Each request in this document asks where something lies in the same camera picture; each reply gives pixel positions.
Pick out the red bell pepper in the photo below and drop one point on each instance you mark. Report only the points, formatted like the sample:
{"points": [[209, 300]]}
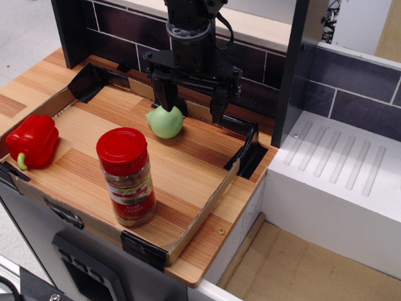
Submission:
{"points": [[31, 144]]}

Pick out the cardboard fence with black tape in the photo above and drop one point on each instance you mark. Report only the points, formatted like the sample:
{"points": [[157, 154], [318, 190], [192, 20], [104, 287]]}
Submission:
{"points": [[196, 195]]}

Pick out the dark vertical post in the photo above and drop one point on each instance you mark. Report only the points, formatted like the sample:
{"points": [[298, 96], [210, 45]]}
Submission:
{"points": [[306, 33]]}

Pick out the basil leaves spice bottle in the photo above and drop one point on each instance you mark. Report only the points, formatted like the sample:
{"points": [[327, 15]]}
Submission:
{"points": [[125, 163]]}

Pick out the pale green onion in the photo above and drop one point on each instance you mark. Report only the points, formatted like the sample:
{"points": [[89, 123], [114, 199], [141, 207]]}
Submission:
{"points": [[164, 124]]}

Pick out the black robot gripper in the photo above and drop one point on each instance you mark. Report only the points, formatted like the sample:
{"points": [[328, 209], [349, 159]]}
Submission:
{"points": [[198, 65]]}

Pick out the white sink drainboard unit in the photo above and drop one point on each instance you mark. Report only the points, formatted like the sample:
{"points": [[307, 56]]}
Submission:
{"points": [[338, 187]]}

